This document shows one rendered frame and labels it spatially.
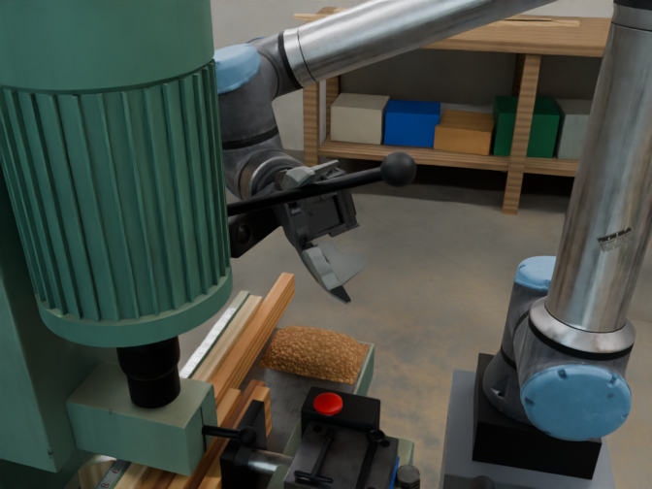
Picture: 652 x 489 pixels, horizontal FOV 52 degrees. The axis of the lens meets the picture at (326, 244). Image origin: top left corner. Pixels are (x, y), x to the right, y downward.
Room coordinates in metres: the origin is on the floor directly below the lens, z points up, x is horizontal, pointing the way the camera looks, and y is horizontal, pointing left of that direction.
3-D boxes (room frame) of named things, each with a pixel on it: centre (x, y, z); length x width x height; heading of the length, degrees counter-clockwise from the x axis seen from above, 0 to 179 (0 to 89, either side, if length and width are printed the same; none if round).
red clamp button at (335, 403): (0.53, 0.00, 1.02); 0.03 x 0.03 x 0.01
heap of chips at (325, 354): (0.75, 0.02, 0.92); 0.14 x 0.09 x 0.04; 74
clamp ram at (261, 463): (0.51, 0.06, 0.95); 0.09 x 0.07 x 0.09; 164
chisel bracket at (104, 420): (0.53, 0.19, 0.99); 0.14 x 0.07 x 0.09; 74
